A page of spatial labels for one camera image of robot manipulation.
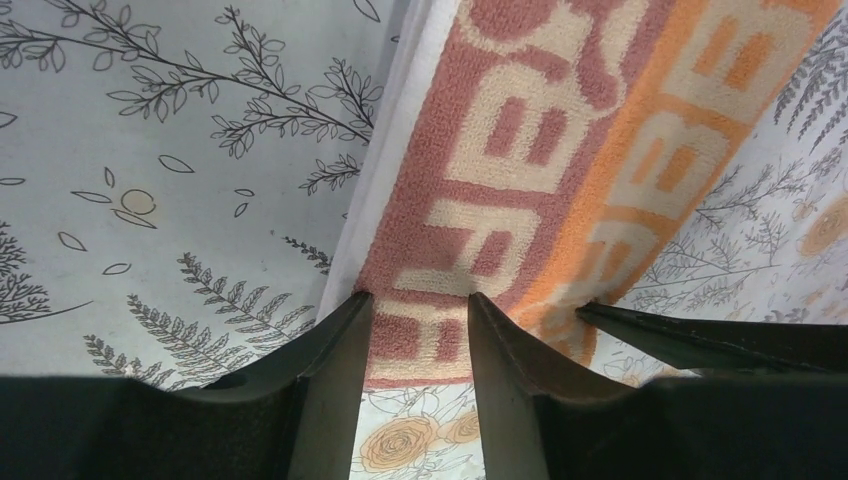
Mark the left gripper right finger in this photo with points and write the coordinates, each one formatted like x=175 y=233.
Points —
x=544 y=416

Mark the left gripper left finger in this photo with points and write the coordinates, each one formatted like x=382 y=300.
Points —
x=290 y=415

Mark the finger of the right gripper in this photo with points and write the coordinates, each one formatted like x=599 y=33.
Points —
x=724 y=345

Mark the peach lettered towel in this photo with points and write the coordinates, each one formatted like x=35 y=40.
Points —
x=543 y=153

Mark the floral table mat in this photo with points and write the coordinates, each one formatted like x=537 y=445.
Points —
x=176 y=177

